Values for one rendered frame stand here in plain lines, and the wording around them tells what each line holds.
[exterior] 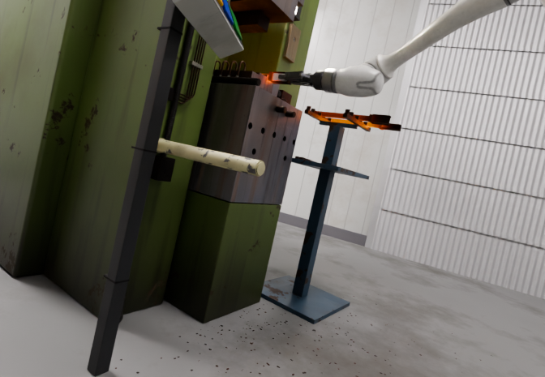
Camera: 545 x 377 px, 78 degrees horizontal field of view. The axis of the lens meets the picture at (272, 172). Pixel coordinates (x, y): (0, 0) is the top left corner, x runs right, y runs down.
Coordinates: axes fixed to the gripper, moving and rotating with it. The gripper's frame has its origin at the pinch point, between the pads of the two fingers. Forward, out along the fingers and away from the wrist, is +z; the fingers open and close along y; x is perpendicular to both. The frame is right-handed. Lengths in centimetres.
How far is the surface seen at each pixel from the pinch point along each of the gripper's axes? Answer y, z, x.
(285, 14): 1.2, 5.5, 27.3
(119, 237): -60, -3, -63
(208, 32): -55, -13, -6
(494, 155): 276, -75, 22
